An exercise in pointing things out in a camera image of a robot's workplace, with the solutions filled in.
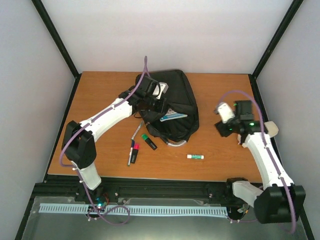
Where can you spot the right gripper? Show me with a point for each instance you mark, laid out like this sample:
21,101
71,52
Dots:
223,131

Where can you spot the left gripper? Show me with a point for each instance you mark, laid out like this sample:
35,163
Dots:
163,105

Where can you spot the cream pencil case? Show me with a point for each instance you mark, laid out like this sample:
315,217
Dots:
271,128

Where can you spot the dog picture book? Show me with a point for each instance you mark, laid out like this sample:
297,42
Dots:
173,116

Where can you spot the black student bag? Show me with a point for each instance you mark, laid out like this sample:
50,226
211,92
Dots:
179,99

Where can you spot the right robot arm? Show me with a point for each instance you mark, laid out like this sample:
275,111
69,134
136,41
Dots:
279,200

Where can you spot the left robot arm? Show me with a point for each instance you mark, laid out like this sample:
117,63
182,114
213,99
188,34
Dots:
79,141

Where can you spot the silver pen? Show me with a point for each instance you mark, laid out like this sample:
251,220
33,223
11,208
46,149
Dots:
137,129

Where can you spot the green highlighter marker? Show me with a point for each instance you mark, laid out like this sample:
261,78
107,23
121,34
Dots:
149,141

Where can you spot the pink highlighter marker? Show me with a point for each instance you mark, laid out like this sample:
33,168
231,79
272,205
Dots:
134,153

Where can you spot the white glue stick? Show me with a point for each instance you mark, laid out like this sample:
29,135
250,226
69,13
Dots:
195,156

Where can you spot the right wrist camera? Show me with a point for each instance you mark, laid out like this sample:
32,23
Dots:
242,110

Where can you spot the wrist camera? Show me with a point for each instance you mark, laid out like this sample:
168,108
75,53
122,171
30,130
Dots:
151,87
242,110

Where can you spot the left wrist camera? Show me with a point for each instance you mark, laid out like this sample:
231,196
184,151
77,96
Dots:
151,87

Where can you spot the light blue cable duct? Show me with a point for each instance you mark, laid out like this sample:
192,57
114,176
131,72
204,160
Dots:
136,210

